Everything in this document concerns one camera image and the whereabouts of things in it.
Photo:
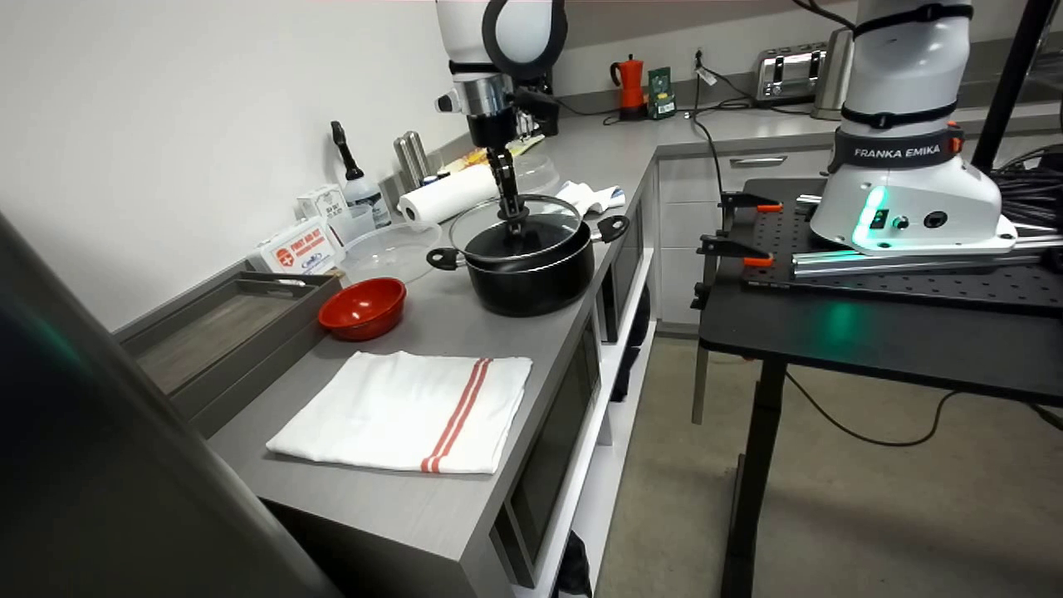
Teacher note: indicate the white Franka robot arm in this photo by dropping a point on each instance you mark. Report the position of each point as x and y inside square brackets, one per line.
[908, 187]

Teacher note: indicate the small white box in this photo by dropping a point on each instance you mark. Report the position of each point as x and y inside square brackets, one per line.
[324, 205]

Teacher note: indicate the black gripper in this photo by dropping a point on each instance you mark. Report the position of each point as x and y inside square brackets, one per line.
[492, 126]

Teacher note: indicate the white box with red print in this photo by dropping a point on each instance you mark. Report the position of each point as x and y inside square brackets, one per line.
[300, 247]

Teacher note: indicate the red bowl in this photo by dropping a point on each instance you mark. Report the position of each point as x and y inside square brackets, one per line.
[365, 311]

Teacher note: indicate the grey counter unit with shelves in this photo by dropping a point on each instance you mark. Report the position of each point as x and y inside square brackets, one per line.
[444, 511]

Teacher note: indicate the black robot table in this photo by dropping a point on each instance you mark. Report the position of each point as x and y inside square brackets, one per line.
[885, 332]

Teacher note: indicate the aluminium rail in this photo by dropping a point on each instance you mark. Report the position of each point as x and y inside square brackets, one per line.
[918, 257]

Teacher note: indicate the black cooking pot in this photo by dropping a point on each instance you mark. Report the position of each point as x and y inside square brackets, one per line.
[532, 282]

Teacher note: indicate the grey metal tray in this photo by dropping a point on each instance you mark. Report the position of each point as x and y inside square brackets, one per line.
[220, 343]

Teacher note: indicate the silver toaster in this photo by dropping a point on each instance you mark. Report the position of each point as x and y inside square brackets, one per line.
[791, 75]

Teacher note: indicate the white paper towel roll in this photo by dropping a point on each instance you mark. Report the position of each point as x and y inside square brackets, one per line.
[444, 196]

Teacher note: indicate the spray bottle with black trigger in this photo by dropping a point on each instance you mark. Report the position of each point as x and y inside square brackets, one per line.
[361, 199]

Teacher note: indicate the white cloth with blue stripes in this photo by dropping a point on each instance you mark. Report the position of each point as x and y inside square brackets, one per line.
[592, 199]

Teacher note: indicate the black tripod pole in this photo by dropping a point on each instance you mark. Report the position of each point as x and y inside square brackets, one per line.
[1015, 79]

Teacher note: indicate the green box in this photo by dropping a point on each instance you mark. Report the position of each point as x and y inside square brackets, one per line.
[661, 93]

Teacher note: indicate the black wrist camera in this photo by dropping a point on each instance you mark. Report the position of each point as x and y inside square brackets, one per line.
[540, 112]

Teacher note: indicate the black perforated breadboard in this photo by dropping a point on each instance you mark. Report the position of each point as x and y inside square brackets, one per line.
[940, 286]

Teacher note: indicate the black standing panel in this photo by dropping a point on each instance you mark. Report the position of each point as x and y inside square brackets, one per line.
[100, 477]

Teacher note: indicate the steel shaker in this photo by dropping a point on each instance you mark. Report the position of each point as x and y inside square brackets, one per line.
[408, 162]
[424, 154]

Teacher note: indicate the glass lid with black knob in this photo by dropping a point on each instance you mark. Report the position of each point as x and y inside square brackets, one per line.
[548, 226]

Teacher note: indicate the white towel with red stripes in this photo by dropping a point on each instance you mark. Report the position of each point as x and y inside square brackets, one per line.
[387, 416]

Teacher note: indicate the red moka pot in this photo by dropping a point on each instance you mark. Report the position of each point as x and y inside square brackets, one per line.
[634, 86]

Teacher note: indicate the orange and black clamp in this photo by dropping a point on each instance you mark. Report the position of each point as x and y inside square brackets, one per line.
[737, 255]
[751, 205]

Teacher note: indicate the built-in black oven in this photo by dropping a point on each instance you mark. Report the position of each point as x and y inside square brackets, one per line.
[548, 452]

